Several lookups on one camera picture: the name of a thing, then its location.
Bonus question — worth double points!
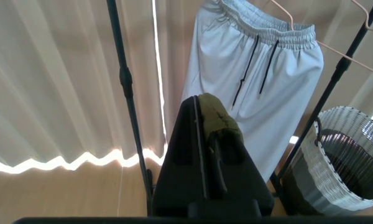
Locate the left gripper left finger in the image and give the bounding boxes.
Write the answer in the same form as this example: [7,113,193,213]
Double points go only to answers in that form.
[151,95,206,218]

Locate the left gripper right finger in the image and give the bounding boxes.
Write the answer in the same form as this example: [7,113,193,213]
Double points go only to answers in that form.
[205,129,275,218]

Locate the green long-sleeved shirt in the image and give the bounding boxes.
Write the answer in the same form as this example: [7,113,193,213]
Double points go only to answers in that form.
[198,92,245,146]

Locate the pink clothes hanger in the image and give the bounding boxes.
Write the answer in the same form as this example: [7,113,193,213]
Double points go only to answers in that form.
[269,0,373,75]
[350,0,373,47]

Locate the white laundry basket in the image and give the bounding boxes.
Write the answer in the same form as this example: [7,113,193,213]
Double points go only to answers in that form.
[281,105,373,217]

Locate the black clothes rack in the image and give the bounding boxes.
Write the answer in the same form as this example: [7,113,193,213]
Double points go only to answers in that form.
[106,0,373,217]

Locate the pale grey shorts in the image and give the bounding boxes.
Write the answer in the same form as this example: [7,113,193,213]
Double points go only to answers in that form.
[180,0,325,183]

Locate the beige curtain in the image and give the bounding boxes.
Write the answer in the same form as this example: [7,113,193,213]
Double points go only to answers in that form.
[0,0,373,175]

